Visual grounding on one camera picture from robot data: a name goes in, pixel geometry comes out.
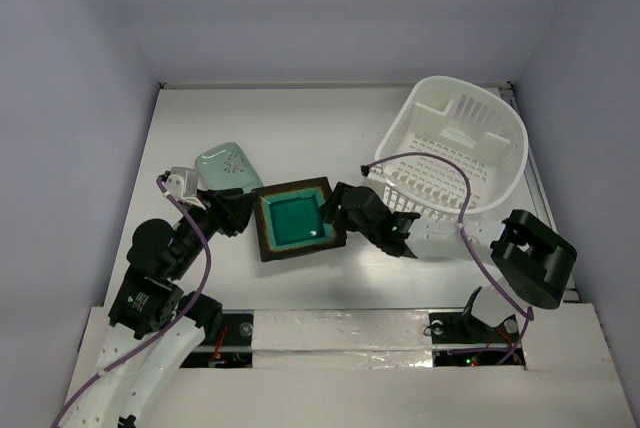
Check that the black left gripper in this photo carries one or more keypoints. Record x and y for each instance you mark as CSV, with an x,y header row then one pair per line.
x,y
230,207

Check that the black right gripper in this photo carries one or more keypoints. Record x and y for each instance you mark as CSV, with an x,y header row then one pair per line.
x,y
345,205

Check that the light green speckled plate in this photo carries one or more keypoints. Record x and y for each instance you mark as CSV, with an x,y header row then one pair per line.
x,y
226,166

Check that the black teal square plate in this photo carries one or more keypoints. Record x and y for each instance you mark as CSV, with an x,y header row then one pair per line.
x,y
289,222

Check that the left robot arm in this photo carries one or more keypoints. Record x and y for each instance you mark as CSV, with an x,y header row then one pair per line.
x,y
160,313

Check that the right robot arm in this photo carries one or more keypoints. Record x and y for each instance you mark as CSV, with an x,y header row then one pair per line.
x,y
526,263

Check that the white plastic dish rack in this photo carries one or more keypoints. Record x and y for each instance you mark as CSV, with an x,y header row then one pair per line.
x,y
452,142

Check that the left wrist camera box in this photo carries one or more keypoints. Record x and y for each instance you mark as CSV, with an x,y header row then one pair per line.
x,y
182,183

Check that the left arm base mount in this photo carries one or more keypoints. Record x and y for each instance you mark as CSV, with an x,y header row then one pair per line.
x,y
231,348

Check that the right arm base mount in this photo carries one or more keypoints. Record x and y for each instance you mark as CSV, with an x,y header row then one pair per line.
x,y
460,340

